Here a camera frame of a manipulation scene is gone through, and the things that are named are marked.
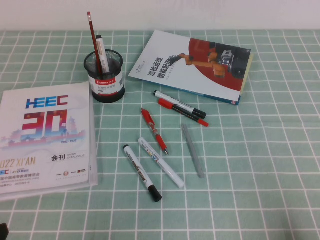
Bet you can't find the HEEC catalogue booklet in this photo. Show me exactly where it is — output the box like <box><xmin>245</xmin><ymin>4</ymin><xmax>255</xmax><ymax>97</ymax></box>
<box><xmin>0</xmin><ymin>81</ymin><xmax>99</xmax><ymax>202</ymax></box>

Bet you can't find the red pencil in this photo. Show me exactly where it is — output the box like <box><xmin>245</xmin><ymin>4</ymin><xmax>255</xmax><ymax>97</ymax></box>
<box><xmin>86</xmin><ymin>11</ymin><xmax>103</xmax><ymax>76</ymax></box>

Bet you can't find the white paint marker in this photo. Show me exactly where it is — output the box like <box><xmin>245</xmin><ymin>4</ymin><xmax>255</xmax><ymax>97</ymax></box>
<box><xmin>137</xmin><ymin>137</ymin><xmax>185</xmax><ymax>189</ymax></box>

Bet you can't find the grey pen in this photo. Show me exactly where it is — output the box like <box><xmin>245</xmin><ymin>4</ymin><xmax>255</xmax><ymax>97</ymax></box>
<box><xmin>181</xmin><ymin>123</ymin><xmax>206</xmax><ymax>179</ymax></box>

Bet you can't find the robot cover book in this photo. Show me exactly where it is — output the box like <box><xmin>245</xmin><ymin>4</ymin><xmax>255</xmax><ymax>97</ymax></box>
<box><xmin>128</xmin><ymin>29</ymin><xmax>255</xmax><ymax>107</ymax></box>

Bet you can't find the white marker with black cap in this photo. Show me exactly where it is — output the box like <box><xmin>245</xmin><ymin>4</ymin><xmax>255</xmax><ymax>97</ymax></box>
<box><xmin>153</xmin><ymin>90</ymin><xmax>208</xmax><ymax>120</ymax></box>

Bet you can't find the black mesh pen holder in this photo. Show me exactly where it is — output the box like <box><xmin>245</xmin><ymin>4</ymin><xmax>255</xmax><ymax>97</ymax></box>
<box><xmin>83</xmin><ymin>49</ymin><xmax>126</xmax><ymax>103</ymax></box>

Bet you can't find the red gel pen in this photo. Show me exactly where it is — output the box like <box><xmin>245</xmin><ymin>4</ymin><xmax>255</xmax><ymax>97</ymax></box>
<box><xmin>140</xmin><ymin>107</ymin><xmax>170</xmax><ymax>156</ymax></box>

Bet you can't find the HEEC show catalogue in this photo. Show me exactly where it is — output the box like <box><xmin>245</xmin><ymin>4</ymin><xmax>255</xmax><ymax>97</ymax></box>
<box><xmin>0</xmin><ymin>81</ymin><xmax>91</xmax><ymax>196</ymax></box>

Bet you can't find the whiteboard marker with black cap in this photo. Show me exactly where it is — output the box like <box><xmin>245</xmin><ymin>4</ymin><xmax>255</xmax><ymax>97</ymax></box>
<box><xmin>122</xmin><ymin>144</ymin><xmax>163</xmax><ymax>203</ymax></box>

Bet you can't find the red and black pen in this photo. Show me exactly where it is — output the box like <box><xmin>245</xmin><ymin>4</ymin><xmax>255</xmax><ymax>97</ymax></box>
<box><xmin>158</xmin><ymin>97</ymin><xmax>210</xmax><ymax>128</ymax></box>

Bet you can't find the white marker with red print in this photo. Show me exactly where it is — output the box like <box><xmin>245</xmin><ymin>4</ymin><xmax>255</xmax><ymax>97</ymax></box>
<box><xmin>95</xmin><ymin>34</ymin><xmax>111</xmax><ymax>75</ymax></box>

